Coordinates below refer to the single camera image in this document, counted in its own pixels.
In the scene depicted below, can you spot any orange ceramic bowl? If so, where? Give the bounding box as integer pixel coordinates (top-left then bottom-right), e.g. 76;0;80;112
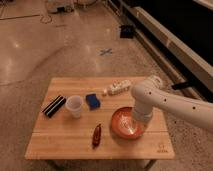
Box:
111;107;146;139

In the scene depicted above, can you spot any clear plastic cup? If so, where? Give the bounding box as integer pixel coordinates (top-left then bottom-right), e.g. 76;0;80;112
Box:
65;95;83;118

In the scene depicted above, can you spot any dark red pepper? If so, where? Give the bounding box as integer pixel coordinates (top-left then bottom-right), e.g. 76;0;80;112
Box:
92;124;101;147

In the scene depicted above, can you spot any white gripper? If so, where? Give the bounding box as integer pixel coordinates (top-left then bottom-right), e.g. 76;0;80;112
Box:
132;114;152;132

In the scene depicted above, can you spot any blue sponge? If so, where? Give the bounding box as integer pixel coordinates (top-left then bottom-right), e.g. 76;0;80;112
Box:
86;94;101;110

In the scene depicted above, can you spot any black box on floor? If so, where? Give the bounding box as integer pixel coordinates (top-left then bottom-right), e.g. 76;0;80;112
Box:
120;25;134;38

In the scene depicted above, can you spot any black handle on ledge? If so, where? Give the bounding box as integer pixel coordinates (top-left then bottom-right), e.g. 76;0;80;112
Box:
171;81;193;90

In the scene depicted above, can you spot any grey wall ledge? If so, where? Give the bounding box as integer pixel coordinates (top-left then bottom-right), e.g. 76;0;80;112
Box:
104;0;213;102

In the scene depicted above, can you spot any white equipment base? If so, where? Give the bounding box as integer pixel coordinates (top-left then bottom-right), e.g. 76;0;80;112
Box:
46;0;74;13

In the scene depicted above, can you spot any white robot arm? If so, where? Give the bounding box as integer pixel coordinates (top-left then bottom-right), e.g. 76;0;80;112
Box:
131;75;213;133

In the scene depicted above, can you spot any wooden folding table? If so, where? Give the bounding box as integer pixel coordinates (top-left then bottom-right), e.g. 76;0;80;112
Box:
24;76;176;170

